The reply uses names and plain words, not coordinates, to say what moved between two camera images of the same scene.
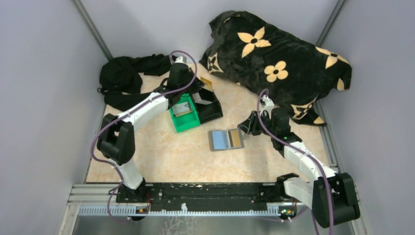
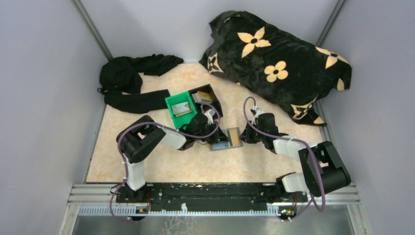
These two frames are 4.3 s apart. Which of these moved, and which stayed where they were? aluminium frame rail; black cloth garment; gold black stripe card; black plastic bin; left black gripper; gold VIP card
Moved: left black gripper; gold VIP card
Stayed: gold black stripe card; aluminium frame rail; black plastic bin; black cloth garment
